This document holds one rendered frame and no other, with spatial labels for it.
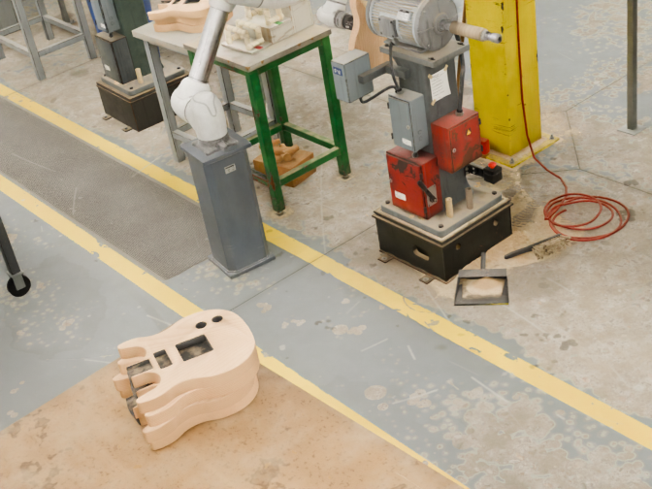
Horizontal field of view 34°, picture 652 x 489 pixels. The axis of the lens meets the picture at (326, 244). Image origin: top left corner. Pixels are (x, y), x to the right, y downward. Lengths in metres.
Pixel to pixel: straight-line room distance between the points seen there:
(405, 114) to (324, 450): 2.24
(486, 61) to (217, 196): 1.75
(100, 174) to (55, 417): 3.61
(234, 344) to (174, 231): 2.87
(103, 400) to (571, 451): 1.86
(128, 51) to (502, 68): 2.65
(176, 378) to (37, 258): 3.13
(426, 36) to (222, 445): 2.32
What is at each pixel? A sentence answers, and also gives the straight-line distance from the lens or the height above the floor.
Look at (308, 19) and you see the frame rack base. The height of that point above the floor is 0.97.
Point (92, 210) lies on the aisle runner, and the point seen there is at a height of 0.00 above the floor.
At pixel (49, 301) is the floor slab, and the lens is 5.87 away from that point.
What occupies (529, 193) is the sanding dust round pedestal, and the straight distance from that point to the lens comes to 5.96.
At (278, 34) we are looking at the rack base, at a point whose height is 0.97.
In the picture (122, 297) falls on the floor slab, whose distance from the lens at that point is 5.71.
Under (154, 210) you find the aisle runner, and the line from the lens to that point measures 6.42.
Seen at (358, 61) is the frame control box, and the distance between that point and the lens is 5.03.
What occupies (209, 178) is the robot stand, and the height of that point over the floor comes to 0.59.
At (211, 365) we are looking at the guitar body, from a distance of 3.28.
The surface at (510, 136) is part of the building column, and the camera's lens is 6.23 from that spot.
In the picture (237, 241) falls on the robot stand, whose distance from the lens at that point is 5.54.
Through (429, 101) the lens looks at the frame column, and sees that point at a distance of 5.02.
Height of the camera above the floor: 3.05
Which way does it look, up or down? 32 degrees down
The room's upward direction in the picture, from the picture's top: 10 degrees counter-clockwise
